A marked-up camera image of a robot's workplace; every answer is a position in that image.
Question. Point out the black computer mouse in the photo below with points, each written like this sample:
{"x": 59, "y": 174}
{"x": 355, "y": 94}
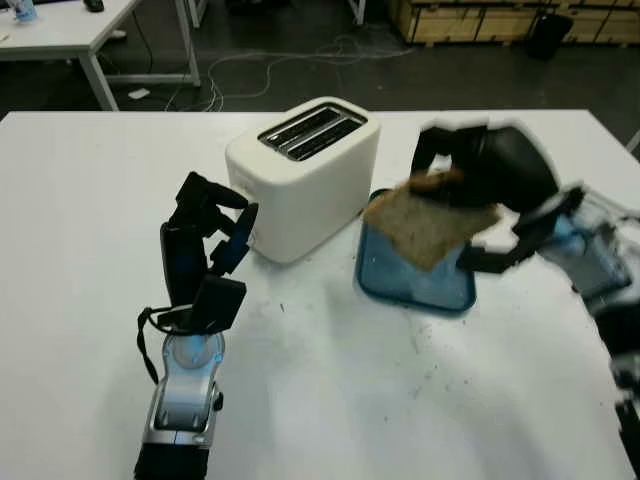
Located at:
{"x": 93, "y": 5}

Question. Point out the slice of brown bread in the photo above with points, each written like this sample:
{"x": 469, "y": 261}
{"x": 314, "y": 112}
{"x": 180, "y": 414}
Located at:
{"x": 425, "y": 230}

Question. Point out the white table leg frame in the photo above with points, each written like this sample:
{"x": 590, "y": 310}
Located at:
{"x": 197, "y": 12}
{"x": 356, "y": 11}

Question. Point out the white shoe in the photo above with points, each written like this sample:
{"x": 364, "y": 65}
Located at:
{"x": 119, "y": 34}

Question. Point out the white office desk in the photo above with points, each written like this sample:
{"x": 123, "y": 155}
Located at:
{"x": 55, "y": 35}

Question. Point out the black waste bin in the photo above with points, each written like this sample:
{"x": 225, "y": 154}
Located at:
{"x": 550, "y": 37}

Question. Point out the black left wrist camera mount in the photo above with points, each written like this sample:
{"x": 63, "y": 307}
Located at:
{"x": 220, "y": 305}

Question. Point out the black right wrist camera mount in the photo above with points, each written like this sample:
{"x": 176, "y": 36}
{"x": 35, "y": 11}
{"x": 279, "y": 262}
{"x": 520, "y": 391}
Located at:
{"x": 490, "y": 260}

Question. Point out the white two-slot toaster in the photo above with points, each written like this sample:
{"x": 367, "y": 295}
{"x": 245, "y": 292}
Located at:
{"x": 310, "y": 210}

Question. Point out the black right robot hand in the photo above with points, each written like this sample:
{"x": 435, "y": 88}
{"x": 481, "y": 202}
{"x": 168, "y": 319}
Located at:
{"x": 515, "y": 165}

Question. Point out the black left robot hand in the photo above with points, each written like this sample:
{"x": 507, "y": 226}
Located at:
{"x": 182, "y": 260}

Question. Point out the wooden shipping crate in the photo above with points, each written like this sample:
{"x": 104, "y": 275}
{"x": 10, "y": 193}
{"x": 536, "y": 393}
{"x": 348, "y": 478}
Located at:
{"x": 460, "y": 22}

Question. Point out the dark blue plastic tray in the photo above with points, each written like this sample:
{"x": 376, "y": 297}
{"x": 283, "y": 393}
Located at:
{"x": 400, "y": 285}

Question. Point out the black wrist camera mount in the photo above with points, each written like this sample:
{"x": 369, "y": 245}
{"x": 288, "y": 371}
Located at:
{"x": 490, "y": 260}
{"x": 220, "y": 305}

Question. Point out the white cup with blue print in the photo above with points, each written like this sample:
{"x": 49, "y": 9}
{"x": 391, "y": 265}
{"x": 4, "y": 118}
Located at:
{"x": 24, "y": 12}

